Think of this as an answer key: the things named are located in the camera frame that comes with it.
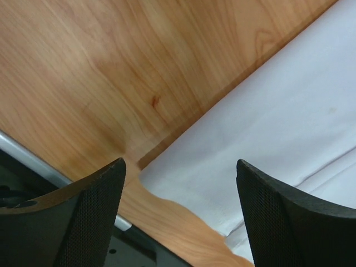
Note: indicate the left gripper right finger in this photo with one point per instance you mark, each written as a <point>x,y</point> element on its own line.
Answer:
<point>289,227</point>

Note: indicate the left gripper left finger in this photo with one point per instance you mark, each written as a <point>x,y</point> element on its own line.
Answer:
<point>71,226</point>

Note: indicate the white t shirt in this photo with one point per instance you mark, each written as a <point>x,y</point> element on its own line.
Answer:
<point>293,118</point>

